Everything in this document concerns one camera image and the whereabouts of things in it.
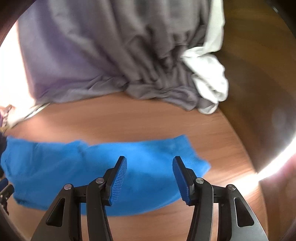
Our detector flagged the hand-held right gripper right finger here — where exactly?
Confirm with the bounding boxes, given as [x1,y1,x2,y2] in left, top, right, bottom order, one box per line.
[172,156,270,241]

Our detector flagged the grey curtain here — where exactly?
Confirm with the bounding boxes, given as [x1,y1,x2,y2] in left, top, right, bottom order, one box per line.
[17,0,215,109]

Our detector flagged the blue pants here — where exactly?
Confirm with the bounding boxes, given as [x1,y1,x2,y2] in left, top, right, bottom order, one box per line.
[1,135,211,217]

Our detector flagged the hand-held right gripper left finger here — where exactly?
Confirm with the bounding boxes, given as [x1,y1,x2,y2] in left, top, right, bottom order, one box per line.
[30,156,128,241]

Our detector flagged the white curtain lining cloth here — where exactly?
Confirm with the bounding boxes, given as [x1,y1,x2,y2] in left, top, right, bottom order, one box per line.
[181,0,229,114]

